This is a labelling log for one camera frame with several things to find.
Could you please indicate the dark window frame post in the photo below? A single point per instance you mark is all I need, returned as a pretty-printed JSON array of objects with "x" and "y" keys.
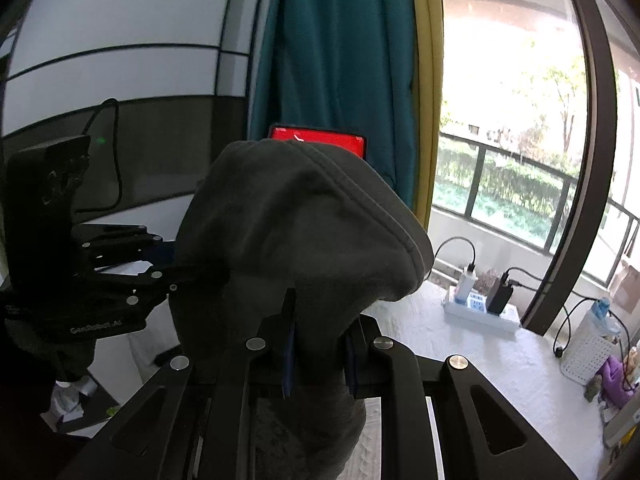
[{"x": 590, "y": 160}]

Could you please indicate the white table cover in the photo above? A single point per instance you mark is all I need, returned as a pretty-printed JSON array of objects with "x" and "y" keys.
[{"x": 475, "y": 385}]

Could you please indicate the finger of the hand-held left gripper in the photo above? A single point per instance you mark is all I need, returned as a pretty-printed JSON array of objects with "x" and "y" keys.
[
  {"x": 150, "y": 285},
  {"x": 120, "y": 242}
]

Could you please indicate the tablet with red screen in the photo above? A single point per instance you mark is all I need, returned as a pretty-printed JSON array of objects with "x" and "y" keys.
[{"x": 330, "y": 140}]

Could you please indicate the pink hanging garment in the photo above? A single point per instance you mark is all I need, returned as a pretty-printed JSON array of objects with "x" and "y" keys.
[{"x": 627, "y": 285}]

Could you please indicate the white charger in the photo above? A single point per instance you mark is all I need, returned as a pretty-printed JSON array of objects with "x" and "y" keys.
[{"x": 466, "y": 285}]

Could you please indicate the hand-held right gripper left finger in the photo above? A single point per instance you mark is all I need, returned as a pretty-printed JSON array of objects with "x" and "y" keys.
[{"x": 289, "y": 350}]

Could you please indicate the small green toy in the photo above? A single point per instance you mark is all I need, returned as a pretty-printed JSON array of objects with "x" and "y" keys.
[{"x": 593, "y": 389}]

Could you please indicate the grey t-shirt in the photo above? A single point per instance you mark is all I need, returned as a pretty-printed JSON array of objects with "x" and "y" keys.
[{"x": 300, "y": 220}]

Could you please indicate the purple toy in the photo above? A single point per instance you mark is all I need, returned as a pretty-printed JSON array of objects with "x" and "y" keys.
[{"x": 612, "y": 380}]

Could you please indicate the black charger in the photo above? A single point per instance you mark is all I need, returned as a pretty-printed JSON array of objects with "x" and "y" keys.
[{"x": 500, "y": 297}]

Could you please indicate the yellow curtain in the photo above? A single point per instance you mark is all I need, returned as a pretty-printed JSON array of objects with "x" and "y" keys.
[{"x": 430, "y": 110}]

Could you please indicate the white perforated basket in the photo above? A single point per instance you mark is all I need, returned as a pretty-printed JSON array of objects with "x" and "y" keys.
[{"x": 585, "y": 355}]

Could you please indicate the white power strip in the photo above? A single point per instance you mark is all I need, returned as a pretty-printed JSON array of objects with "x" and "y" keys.
[{"x": 480, "y": 317}]

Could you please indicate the balcony railing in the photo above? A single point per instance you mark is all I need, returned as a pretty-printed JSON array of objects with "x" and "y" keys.
[{"x": 560, "y": 210}]

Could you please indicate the teal curtain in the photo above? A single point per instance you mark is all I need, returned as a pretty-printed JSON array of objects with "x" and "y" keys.
[{"x": 340, "y": 60}]

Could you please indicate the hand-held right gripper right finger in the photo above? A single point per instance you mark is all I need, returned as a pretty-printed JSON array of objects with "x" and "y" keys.
[{"x": 367, "y": 360}]

